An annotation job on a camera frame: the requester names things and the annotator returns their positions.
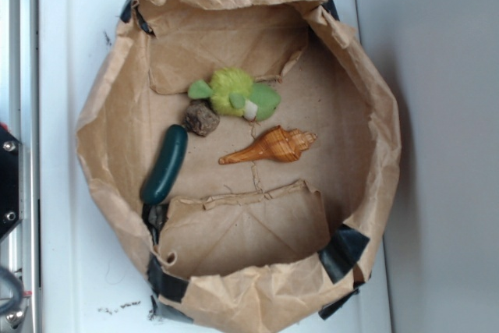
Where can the orange spiral sea shell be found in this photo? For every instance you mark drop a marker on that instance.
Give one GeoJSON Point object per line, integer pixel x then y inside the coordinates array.
{"type": "Point", "coordinates": [276, 144]}

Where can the brown paper bag bin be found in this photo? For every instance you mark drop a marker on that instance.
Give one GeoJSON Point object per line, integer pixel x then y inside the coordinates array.
{"type": "Point", "coordinates": [253, 246]}

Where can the brown rough rock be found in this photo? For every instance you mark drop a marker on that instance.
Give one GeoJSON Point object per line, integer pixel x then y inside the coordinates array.
{"type": "Point", "coordinates": [200, 119]}

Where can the green plush fish toy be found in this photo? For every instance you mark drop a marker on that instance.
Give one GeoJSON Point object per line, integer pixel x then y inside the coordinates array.
{"type": "Point", "coordinates": [233, 92]}

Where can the dark green toy cucumber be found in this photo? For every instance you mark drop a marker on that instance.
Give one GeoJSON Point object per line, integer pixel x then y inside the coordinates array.
{"type": "Point", "coordinates": [167, 166]}

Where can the white plastic tray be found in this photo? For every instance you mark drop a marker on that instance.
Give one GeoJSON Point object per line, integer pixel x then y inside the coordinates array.
{"type": "Point", "coordinates": [88, 283]}

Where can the black metal bracket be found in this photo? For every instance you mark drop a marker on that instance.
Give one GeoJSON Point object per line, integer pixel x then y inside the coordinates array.
{"type": "Point", "coordinates": [10, 182]}

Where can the aluminium frame rail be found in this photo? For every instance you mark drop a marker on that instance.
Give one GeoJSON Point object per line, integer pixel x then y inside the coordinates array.
{"type": "Point", "coordinates": [21, 306]}

